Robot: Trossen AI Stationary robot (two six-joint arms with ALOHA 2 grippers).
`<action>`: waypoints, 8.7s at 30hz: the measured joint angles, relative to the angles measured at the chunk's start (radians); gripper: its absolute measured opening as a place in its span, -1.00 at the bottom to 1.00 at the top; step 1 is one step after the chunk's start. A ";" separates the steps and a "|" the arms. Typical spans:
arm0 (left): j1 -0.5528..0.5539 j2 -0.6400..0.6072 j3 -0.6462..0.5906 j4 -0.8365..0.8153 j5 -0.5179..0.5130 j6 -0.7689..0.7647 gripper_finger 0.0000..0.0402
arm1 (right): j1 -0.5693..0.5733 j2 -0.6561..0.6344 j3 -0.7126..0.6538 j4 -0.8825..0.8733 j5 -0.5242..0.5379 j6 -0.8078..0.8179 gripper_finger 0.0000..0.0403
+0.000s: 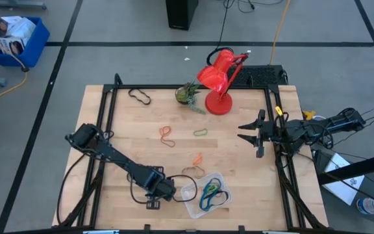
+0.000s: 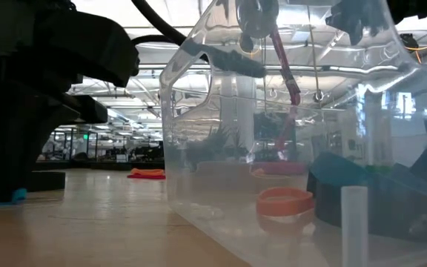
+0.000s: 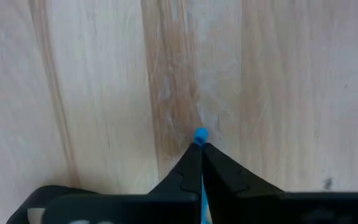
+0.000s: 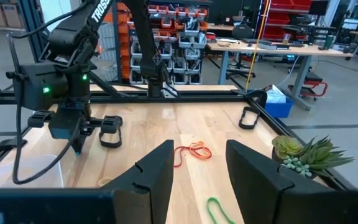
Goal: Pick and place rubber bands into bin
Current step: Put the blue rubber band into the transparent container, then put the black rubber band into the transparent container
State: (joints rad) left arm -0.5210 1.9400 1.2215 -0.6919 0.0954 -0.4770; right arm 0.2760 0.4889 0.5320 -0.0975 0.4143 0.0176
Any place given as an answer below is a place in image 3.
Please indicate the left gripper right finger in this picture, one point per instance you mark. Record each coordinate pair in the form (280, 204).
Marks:
(228, 186)

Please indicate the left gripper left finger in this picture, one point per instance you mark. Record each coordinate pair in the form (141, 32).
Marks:
(188, 177)

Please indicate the blue rubber band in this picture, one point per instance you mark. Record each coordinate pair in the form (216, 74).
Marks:
(200, 135)

